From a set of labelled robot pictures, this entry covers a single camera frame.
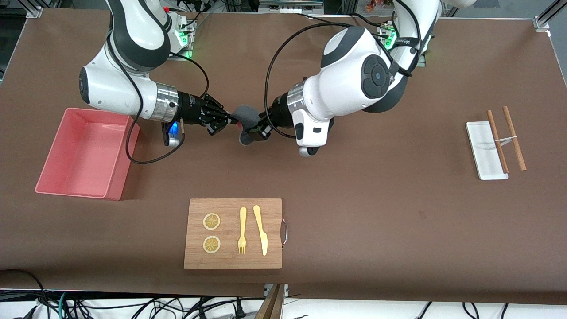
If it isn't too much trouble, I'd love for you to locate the grey and pink cloth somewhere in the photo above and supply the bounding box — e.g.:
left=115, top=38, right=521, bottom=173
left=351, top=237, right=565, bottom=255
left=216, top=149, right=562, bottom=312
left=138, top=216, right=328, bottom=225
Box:
left=230, top=105, right=262, bottom=146

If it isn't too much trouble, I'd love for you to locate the yellow plastic fork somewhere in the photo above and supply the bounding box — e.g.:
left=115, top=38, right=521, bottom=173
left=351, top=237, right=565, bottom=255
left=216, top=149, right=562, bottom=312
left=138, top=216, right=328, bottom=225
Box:
left=238, top=207, right=247, bottom=255

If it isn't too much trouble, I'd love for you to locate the grey power strip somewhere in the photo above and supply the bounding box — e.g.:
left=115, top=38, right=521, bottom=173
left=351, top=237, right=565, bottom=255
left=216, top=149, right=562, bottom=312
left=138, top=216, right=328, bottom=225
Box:
left=259, top=0, right=324, bottom=14

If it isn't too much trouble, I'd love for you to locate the yellow plastic knife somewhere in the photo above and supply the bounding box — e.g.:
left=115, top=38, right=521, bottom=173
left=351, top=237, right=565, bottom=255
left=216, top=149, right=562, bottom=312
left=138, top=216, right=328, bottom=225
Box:
left=253, top=205, right=268, bottom=256

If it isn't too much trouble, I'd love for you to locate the pink plastic bin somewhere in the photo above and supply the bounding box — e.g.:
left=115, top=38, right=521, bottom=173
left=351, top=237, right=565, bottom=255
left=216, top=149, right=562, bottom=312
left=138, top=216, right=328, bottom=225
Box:
left=35, top=108, right=140, bottom=201

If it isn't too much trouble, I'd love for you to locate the wooden cutting board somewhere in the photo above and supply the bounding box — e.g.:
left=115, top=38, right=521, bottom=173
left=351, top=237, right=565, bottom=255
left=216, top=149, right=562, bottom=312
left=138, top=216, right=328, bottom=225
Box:
left=184, top=198, right=288, bottom=270

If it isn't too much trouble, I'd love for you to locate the wooden plank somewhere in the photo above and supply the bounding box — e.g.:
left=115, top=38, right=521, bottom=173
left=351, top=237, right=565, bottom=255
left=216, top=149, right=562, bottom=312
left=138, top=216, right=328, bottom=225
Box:
left=255, top=284, right=286, bottom=319

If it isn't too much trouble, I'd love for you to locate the white rack tray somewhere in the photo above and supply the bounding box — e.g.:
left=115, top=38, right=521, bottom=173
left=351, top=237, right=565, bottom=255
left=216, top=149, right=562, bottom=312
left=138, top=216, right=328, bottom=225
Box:
left=466, top=121, right=509, bottom=181

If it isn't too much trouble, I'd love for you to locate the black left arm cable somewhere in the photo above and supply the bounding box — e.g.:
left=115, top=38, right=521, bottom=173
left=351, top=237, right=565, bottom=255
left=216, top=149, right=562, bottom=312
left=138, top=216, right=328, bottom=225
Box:
left=264, top=0, right=437, bottom=140

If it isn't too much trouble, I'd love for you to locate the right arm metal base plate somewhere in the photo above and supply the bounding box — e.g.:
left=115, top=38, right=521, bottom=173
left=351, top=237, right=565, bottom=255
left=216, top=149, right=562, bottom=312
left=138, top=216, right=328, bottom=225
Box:
left=171, top=11, right=196, bottom=61

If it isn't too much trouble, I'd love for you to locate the black table cable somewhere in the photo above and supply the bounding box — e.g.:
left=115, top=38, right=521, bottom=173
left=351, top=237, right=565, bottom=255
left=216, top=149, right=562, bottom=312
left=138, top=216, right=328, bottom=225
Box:
left=296, top=12, right=355, bottom=28

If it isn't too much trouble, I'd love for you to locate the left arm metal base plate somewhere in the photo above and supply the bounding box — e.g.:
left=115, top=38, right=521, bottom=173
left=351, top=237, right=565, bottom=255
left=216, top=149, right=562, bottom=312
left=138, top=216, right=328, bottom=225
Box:
left=377, top=22, right=428, bottom=67

